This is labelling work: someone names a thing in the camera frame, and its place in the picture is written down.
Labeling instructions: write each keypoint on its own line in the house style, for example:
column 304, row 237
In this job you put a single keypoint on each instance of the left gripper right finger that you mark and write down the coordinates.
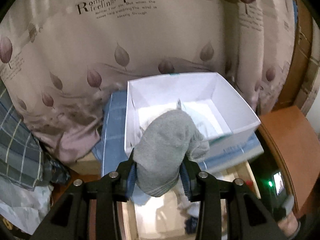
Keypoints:
column 247, row 218

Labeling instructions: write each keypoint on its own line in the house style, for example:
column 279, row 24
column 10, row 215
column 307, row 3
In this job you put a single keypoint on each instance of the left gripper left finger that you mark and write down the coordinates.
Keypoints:
column 90, row 208

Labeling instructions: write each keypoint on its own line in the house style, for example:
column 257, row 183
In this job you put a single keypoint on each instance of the grey wooden drawer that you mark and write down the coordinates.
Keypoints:
column 164, row 218

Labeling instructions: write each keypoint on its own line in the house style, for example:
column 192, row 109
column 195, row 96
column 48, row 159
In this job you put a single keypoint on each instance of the grey knit roll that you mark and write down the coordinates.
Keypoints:
column 164, row 144

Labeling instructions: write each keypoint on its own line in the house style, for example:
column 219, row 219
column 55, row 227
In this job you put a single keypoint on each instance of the red underwear roll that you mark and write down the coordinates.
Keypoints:
column 248, row 182

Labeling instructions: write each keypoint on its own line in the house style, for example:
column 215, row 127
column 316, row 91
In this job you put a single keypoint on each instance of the navy floral underwear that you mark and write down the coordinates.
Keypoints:
column 190, row 225

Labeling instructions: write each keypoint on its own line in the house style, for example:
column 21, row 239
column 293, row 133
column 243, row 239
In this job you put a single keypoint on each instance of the light blue underwear roll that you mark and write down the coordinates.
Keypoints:
column 139, row 197

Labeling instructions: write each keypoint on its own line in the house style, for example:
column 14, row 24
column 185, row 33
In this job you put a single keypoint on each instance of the person's right hand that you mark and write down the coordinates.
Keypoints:
column 289, row 225

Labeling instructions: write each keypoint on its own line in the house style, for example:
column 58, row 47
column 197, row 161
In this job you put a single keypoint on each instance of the grey nightstand cabinet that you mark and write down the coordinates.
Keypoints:
column 232, row 156

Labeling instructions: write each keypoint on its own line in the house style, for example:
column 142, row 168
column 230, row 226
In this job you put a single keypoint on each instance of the brown cardboard box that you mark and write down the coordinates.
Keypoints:
column 88, row 165

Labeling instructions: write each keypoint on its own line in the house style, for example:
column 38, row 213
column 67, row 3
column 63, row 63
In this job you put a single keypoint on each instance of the dark plastic bag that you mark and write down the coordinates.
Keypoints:
column 54, row 171

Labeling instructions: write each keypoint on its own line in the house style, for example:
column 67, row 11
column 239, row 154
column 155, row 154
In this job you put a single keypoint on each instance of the blue checked cloth cover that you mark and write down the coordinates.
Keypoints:
column 110, row 149

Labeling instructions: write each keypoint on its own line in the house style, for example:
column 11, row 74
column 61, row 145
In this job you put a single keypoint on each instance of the white XINCCI cardboard box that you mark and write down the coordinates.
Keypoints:
column 218, row 111

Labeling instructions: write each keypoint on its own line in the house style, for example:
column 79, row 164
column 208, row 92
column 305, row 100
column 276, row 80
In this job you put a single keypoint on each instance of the grey plaid blanket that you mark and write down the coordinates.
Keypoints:
column 22, row 159

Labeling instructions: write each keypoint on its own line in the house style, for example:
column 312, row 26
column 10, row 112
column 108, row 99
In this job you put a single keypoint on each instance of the beige leaf-pattern bedsheet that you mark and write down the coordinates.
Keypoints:
column 62, row 59

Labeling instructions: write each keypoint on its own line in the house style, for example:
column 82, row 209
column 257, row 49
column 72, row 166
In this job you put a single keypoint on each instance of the wooden chair frame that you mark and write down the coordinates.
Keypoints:
column 295, row 148

